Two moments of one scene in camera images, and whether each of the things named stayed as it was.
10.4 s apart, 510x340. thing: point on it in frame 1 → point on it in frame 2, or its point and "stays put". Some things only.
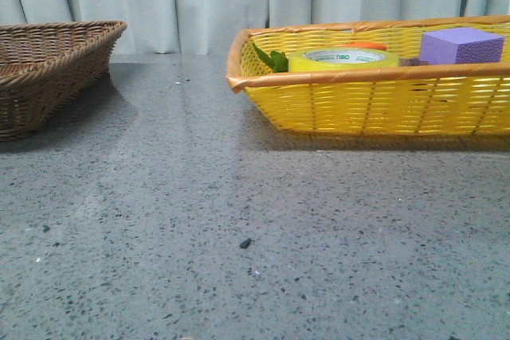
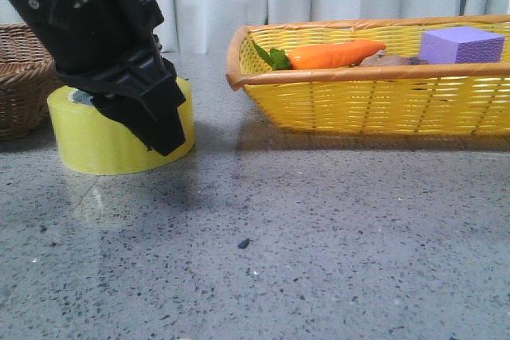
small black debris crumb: x=245 y=244 stays put
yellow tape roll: x=342 y=59 → x=85 y=139
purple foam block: x=460 y=45 stays put
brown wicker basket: x=45 y=67 stays put
